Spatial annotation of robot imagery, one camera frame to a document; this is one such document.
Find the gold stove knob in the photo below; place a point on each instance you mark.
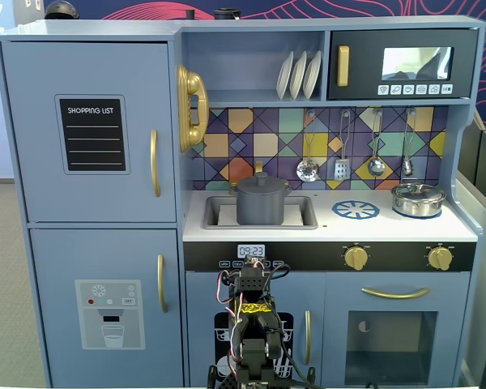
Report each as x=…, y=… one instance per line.
x=440, y=258
x=356, y=258

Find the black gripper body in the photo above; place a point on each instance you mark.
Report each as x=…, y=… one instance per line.
x=253, y=264

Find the gray toy cooking pot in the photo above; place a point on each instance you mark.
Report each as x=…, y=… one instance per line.
x=261, y=208

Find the black helmet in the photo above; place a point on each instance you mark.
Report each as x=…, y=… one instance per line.
x=60, y=10

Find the shiny steel pot with lid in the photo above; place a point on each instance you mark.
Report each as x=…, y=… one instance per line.
x=417, y=200

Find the blue freezer door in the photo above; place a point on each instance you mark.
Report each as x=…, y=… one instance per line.
x=56, y=259

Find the gray round pot lid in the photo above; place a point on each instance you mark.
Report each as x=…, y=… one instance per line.
x=261, y=183

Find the steel slotted spatula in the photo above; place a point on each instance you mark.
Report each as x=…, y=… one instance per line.
x=342, y=170

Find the steel skimmer spoon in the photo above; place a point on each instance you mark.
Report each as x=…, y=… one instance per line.
x=308, y=171

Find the light blue desk divider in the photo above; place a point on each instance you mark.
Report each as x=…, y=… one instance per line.
x=482, y=251

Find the white toy plate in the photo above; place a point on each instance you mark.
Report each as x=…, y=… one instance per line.
x=284, y=77
x=312, y=75
x=298, y=75

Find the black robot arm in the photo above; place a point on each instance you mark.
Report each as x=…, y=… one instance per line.
x=253, y=348

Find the steel ladle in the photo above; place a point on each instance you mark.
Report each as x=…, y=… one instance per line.
x=376, y=167

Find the small steel spoon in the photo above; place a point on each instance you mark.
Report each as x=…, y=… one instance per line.
x=407, y=167

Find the blue dishwasher door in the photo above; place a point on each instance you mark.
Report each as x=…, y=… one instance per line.
x=202, y=296

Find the blue toy play kitchen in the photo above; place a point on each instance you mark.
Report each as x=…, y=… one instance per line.
x=85, y=28

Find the black shopping list board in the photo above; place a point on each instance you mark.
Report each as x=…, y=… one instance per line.
x=93, y=135

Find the gold toy telephone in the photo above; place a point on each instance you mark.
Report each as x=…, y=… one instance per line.
x=192, y=101

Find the gray toy sink basin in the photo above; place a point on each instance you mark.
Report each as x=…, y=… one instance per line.
x=222, y=215

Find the blue oven door with window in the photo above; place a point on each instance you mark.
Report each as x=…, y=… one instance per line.
x=449, y=324

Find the blue fridge door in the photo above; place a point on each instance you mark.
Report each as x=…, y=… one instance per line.
x=32, y=162

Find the gold toy faucet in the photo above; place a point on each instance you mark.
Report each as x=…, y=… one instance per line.
x=259, y=167

